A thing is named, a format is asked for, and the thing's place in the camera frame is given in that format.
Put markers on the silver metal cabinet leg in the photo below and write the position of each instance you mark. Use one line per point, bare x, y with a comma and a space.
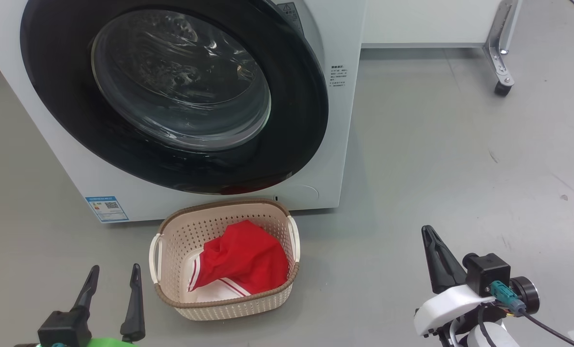
501, 48

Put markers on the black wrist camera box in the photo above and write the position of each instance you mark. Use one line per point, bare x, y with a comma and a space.
489, 272
65, 327

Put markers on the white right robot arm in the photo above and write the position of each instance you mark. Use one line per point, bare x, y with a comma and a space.
484, 337

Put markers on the white front-load washing machine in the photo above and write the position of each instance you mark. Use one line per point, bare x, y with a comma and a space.
325, 144

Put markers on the black caster wheel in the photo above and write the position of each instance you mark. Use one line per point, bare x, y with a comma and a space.
503, 89

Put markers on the red and white garment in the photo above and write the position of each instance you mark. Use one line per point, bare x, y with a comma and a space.
248, 260

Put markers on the grey caution sticker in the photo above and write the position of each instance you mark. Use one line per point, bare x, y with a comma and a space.
291, 17

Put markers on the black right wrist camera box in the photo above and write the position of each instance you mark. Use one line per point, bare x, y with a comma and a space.
489, 272

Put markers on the small printed text label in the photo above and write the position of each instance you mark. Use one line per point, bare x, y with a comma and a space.
339, 77

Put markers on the white cabinet panel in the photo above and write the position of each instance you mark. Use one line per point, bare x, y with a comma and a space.
426, 21

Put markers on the cream perforated laundry basket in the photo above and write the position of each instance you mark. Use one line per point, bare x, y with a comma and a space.
180, 236

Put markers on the black round glass washer door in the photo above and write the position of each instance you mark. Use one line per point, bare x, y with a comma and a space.
55, 96

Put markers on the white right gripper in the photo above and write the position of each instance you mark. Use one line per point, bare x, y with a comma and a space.
446, 306

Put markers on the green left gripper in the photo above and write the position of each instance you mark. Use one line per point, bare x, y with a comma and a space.
113, 343

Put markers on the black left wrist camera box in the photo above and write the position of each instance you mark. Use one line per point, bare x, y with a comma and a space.
65, 327

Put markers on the blue energy label sticker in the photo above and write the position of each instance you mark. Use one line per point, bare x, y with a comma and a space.
107, 209

